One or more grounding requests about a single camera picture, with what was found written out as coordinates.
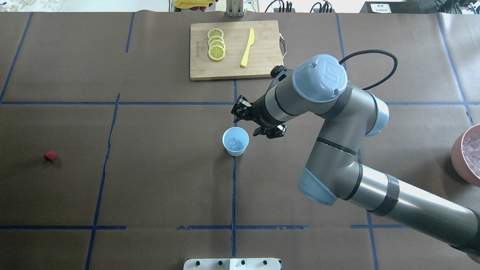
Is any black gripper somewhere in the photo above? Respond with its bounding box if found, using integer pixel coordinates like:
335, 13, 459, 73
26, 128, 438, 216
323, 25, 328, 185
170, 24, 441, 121
231, 96, 288, 140

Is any clear ice cube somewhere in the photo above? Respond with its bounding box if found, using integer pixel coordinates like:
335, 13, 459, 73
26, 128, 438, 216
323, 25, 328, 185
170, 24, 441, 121
229, 138, 243, 152

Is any red strawberry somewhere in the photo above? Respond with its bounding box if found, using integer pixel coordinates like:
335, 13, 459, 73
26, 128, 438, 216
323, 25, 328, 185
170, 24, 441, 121
43, 151, 58, 161

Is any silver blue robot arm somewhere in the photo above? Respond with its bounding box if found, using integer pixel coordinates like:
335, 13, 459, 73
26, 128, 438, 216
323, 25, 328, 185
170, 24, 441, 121
231, 54, 480, 263

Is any light blue plastic cup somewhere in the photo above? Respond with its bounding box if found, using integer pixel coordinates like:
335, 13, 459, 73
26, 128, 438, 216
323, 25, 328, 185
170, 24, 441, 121
222, 127, 250, 157

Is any pink bowl of ice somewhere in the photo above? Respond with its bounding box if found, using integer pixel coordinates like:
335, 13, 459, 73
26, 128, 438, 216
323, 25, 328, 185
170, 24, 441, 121
451, 124, 480, 187

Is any yellow plastic knife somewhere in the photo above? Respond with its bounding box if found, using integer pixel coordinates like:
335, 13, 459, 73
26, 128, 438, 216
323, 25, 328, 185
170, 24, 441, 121
240, 28, 255, 68

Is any wooden cutting board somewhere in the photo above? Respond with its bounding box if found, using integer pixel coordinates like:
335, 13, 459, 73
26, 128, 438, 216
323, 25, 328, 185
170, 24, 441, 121
190, 20, 284, 81

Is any lemon slice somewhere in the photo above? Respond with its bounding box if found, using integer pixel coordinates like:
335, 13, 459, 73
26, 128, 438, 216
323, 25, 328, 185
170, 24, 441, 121
208, 35, 225, 47
208, 46, 226, 62
209, 39, 226, 50
207, 28, 224, 39

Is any black orange connector strip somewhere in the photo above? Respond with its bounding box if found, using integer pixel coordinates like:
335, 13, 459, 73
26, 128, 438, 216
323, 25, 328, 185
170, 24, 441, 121
310, 0, 334, 13
273, 0, 295, 13

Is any yellow cloth toy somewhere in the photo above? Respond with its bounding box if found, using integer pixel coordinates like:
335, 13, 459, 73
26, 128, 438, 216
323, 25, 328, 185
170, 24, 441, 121
173, 0, 218, 12

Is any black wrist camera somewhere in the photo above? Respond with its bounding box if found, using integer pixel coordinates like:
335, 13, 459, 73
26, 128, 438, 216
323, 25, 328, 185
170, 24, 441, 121
270, 65, 288, 79

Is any aluminium frame post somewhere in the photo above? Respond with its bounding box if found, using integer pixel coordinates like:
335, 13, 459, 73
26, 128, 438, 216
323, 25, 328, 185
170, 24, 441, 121
226, 0, 245, 18

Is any black camera cable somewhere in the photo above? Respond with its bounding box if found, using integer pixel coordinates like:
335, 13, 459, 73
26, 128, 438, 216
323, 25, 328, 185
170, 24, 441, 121
339, 49, 398, 91

